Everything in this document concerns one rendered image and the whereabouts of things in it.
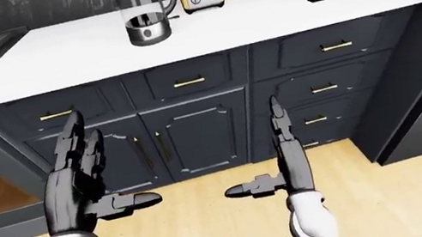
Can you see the dark blue kitchen cabinet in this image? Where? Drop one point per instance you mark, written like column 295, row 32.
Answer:
column 200, row 104

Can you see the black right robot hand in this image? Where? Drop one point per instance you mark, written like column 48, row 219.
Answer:
column 293, row 162

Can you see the glass and steel electric kettle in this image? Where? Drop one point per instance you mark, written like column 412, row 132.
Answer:
column 145, row 5

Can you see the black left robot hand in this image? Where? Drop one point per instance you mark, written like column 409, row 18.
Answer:
column 72, row 195

